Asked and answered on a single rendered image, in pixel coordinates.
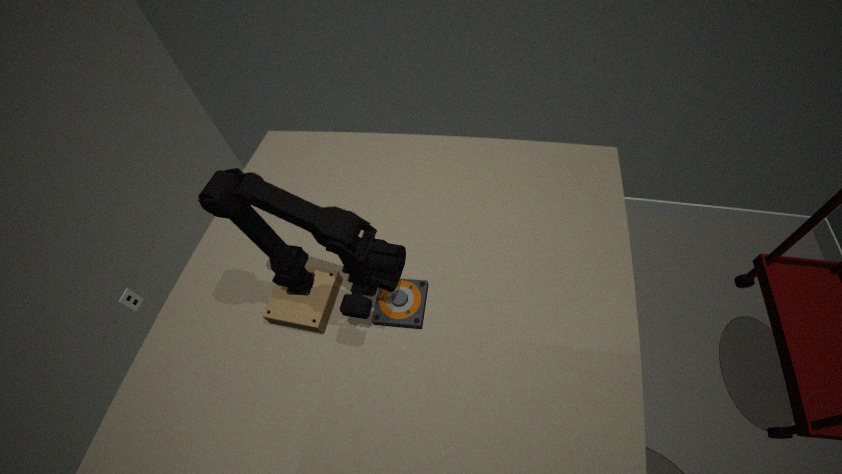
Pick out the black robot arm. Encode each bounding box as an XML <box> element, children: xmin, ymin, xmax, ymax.
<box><xmin>198</xmin><ymin>168</ymin><xmax>406</xmax><ymax>296</ymax></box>

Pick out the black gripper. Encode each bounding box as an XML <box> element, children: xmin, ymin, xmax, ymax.
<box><xmin>339</xmin><ymin>266</ymin><xmax>378</xmax><ymax>319</ymax></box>

